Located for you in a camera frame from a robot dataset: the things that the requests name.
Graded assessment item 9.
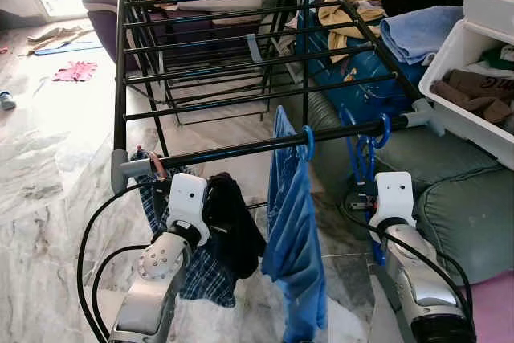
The blue plastic hanger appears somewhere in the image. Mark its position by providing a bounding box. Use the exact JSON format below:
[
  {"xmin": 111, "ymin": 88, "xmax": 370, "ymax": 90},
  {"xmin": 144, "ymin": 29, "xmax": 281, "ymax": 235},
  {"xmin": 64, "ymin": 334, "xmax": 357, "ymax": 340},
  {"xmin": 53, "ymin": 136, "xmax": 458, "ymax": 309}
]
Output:
[
  {"xmin": 301, "ymin": 125, "xmax": 316, "ymax": 163},
  {"xmin": 341, "ymin": 110, "xmax": 394, "ymax": 199}
]

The dark navy garment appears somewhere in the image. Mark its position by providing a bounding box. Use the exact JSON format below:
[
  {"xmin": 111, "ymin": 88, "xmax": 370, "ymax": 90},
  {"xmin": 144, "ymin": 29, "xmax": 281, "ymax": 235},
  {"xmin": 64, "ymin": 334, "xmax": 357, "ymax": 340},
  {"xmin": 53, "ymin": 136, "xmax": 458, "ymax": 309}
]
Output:
[{"xmin": 202, "ymin": 171, "xmax": 267, "ymax": 280}]

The pink hanger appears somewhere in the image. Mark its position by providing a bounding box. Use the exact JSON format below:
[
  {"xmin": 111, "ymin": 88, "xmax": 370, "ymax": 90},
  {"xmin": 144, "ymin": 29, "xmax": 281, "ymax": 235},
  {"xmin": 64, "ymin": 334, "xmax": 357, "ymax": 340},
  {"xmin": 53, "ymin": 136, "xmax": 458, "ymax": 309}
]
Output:
[{"xmin": 149, "ymin": 150, "xmax": 169, "ymax": 179}]

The plain blue shirt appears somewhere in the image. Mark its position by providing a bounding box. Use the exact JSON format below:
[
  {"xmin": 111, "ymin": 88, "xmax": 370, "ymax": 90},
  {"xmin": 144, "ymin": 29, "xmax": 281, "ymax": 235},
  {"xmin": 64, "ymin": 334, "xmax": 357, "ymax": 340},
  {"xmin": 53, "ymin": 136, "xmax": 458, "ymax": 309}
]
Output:
[{"xmin": 261, "ymin": 106, "xmax": 328, "ymax": 343}]

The dark green sofa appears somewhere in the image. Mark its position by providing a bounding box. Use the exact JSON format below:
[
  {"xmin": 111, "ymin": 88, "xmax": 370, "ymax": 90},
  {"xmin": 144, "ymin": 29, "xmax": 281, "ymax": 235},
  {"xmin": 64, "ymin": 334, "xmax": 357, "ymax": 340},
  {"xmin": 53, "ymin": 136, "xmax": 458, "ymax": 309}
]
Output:
[{"xmin": 309, "ymin": 90, "xmax": 514, "ymax": 284}]

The blue bag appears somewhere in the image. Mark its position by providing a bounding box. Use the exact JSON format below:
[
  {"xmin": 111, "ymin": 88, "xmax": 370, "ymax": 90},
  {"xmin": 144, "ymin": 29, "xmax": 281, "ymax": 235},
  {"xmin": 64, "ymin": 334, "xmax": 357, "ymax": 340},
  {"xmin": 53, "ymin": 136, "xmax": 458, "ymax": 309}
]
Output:
[{"xmin": 297, "ymin": 6, "xmax": 426, "ymax": 123}]

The white storage box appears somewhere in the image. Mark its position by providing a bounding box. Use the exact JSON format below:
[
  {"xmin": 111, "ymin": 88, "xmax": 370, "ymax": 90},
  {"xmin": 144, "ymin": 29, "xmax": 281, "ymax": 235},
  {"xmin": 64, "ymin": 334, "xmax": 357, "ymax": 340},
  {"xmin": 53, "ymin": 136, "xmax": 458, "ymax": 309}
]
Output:
[{"xmin": 419, "ymin": 18, "xmax": 514, "ymax": 169}]

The black metal drying rack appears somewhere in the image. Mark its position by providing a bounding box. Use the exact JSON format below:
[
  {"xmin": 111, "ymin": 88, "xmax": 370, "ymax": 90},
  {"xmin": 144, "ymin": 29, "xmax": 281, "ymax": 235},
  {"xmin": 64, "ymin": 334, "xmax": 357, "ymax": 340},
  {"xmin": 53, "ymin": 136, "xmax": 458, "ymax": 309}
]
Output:
[{"xmin": 111, "ymin": 0, "xmax": 447, "ymax": 195}]

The brown garment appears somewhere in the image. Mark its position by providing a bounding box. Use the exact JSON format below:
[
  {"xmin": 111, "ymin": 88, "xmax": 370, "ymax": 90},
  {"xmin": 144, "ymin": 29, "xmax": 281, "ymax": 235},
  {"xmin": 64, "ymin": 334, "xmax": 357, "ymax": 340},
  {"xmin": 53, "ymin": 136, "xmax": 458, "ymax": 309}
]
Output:
[{"xmin": 430, "ymin": 70, "xmax": 514, "ymax": 123}]

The light blue towel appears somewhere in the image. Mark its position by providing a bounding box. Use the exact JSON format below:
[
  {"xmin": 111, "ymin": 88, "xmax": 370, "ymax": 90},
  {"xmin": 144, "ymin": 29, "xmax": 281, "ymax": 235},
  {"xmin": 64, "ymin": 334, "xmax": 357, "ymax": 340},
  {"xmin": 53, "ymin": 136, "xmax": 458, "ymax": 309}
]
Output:
[{"xmin": 380, "ymin": 6, "xmax": 465, "ymax": 65}]

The blue plaid shirt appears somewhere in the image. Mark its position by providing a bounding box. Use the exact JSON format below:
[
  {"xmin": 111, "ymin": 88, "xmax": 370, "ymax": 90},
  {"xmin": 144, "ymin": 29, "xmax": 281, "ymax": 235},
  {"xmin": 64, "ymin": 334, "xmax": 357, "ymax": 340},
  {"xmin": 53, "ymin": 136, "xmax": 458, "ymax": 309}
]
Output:
[{"xmin": 133, "ymin": 149, "xmax": 242, "ymax": 308}]

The purple armchair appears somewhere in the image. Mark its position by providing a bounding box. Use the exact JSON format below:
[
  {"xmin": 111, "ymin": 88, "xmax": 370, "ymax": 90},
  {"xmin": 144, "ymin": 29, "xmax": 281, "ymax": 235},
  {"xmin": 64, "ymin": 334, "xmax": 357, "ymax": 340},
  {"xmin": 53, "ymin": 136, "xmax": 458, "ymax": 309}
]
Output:
[{"xmin": 84, "ymin": 0, "xmax": 298, "ymax": 63}]

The pink floor cloth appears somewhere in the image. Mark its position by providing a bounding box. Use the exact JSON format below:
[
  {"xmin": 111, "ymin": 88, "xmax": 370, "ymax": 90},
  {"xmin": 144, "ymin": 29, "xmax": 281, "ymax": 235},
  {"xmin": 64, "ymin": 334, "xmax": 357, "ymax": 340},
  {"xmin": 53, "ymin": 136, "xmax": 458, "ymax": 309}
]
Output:
[{"xmin": 52, "ymin": 60, "xmax": 99, "ymax": 83}]

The blue floor mat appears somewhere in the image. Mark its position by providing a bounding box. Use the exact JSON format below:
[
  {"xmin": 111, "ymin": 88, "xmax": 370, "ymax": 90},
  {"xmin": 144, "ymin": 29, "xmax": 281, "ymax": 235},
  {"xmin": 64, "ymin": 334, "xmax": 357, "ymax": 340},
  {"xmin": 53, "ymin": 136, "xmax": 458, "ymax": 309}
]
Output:
[{"xmin": 32, "ymin": 38, "xmax": 104, "ymax": 56}]

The beige floor cloth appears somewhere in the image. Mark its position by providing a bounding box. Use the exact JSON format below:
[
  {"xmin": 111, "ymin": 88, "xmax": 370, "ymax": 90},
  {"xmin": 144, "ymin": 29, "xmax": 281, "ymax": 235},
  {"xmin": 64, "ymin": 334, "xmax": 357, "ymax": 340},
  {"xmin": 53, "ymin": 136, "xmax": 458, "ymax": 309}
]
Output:
[{"xmin": 24, "ymin": 26, "xmax": 93, "ymax": 45}]

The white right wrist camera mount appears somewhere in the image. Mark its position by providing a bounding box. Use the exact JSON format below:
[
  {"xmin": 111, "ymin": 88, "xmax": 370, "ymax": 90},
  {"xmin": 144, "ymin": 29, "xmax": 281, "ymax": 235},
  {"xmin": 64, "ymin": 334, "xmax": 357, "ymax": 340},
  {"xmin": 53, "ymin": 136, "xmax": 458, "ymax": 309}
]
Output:
[{"xmin": 376, "ymin": 171, "xmax": 415, "ymax": 227}]

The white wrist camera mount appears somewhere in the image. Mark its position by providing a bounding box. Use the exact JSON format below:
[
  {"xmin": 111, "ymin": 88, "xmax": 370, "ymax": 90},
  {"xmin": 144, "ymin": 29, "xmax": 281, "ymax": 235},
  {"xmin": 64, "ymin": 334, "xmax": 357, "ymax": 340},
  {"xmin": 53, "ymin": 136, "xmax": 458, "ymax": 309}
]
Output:
[
  {"xmin": 376, "ymin": 171, "xmax": 415, "ymax": 227},
  {"xmin": 166, "ymin": 172, "xmax": 211, "ymax": 227}
]

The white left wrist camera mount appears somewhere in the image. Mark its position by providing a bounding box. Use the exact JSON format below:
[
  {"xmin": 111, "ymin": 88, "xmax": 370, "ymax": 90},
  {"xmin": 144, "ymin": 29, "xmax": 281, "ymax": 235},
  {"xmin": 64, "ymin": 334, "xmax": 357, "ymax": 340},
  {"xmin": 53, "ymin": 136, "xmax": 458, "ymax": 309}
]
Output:
[{"xmin": 166, "ymin": 172, "xmax": 211, "ymax": 227}]

